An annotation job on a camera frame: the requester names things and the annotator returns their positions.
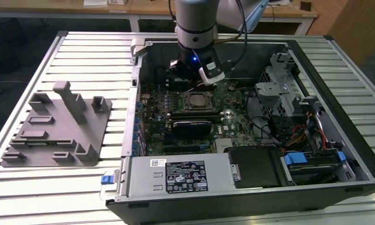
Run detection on CPU socket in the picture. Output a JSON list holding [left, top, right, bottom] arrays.
[[181, 91, 216, 111]]

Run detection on silver case latch blue tab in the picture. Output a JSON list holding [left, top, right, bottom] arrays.
[[98, 169, 122, 202]]

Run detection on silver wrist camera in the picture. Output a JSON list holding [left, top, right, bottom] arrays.
[[197, 55, 227, 85]]

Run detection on grey case hinge bracket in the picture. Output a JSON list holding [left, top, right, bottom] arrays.
[[129, 38, 153, 65]]

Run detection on silver finned heat sink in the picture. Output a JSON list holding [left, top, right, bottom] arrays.
[[215, 138, 233, 153]]

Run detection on grey plastic parts rack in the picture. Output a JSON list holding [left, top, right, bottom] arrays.
[[0, 81, 113, 167]]

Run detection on metal disk bay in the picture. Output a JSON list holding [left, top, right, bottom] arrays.
[[279, 149, 360, 188]]

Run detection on white paper sheet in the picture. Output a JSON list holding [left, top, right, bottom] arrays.
[[82, 0, 108, 7]]

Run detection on black camera cable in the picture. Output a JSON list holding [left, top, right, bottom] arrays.
[[223, 0, 249, 71]]

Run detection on yellow wire bundle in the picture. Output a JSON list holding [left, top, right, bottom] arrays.
[[280, 135, 304, 150]]

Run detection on silver power supply unit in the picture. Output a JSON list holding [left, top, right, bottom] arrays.
[[124, 156, 239, 199]]

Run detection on hard disk in blue carrier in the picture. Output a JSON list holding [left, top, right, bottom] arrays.
[[283, 152, 347, 186]]

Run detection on silver metal drive cage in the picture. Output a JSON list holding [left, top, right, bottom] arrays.
[[255, 52, 315, 119]]

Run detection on wooden desk white legs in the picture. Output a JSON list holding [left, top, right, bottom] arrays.
[[58, 0, 319, 36]]

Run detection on black open PC case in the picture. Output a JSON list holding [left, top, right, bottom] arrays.
[[105, 35, 375, 225]]

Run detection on wooden cabinet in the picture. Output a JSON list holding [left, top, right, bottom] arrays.
[[307, 0, 375, 68]]

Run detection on black graphics card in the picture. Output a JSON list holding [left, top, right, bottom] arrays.
[[170, 120, 212, 137]]

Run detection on green motherboard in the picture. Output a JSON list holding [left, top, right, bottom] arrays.
[[136, 81, 259, 157]]

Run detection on metal socket cover frame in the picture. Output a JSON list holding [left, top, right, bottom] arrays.
[[182, 92, 216, 111]]

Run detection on black expansion slot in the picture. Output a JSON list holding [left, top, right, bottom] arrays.
[[161, 146, 207, 154]]

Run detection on red wire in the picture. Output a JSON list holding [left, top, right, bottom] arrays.
[[292, 125, 328, 151]]

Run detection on small wrist camera box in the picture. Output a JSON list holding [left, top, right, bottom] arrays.
[[168, 60, 188, 78]]

